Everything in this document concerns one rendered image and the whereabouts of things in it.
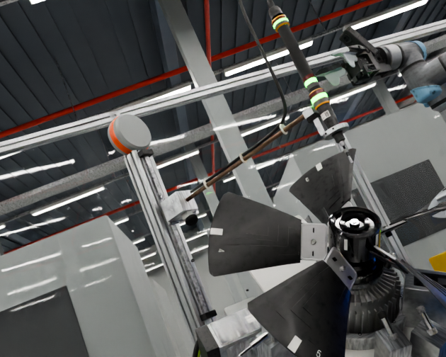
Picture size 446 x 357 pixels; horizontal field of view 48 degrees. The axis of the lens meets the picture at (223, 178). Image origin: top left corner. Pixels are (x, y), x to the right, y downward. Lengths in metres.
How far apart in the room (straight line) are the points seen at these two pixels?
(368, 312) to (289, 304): 0.27
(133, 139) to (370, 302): 1.00
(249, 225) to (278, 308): 0.30
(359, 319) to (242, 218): 0.37
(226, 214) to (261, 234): 0.11
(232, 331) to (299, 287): 0.21
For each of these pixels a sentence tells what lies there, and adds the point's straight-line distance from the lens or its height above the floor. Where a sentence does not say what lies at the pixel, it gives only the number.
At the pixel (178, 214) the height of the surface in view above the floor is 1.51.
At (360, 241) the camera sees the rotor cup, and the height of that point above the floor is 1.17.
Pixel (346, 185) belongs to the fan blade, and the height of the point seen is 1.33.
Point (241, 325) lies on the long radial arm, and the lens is 1.20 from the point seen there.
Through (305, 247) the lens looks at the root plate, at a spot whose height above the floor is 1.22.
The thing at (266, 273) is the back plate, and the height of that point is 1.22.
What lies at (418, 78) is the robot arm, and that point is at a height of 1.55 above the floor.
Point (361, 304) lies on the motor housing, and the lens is 1.24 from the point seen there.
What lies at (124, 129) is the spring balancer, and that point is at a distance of 1.83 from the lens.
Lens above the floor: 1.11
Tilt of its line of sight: 16 degrees up
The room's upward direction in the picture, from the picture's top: 23 degrees counter-clockwise
